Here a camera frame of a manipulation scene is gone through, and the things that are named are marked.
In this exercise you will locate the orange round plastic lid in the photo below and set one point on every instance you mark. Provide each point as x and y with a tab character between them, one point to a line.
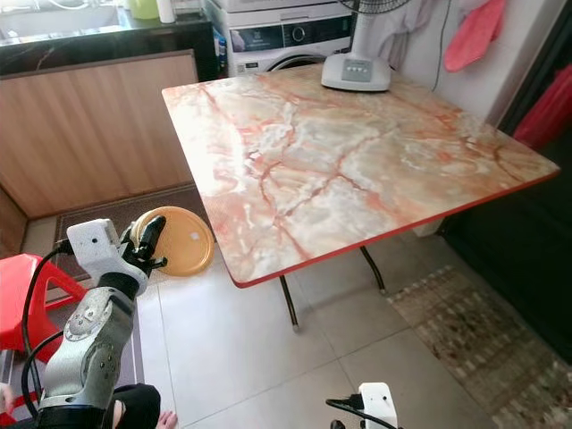
188	241

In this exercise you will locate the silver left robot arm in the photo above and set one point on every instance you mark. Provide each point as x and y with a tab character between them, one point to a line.
94	344

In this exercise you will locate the brown door mat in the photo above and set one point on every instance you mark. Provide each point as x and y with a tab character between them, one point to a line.
134	201

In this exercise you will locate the red plastic stool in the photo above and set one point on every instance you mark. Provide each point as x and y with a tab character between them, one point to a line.
54	295

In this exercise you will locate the wooden kitchen cabinet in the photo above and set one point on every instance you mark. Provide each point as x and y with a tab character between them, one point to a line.
89	134

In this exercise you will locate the person's leg black trousers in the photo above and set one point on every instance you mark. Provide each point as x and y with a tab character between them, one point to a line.
134	407

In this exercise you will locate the black kitchen counter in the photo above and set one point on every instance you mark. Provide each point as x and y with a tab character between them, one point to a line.
89	49

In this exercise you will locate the marble pattern folding table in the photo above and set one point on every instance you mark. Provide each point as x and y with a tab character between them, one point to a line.
340	165

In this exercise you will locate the white bottle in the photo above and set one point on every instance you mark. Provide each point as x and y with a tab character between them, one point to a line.
166	11

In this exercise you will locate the green plastic cup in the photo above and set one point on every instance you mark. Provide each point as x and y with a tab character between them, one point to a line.
143	8

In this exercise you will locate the white washing machine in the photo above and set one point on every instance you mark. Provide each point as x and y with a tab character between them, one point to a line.
286	37

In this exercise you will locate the white standing fan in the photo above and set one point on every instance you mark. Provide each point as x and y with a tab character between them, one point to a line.
356	70

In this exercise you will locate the beige patterned rug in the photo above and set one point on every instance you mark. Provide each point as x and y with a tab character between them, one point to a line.
492	349

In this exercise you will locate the pink hanging cloth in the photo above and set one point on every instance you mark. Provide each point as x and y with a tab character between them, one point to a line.
474	36

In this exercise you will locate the red cloth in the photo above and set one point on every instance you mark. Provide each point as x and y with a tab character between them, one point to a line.
545	112

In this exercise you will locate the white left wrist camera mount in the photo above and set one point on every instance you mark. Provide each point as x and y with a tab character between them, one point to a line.
94	241

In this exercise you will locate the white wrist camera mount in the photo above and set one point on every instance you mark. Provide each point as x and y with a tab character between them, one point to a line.
378	407
94	241

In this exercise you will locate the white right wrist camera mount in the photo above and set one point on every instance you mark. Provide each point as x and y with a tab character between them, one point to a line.
378	407

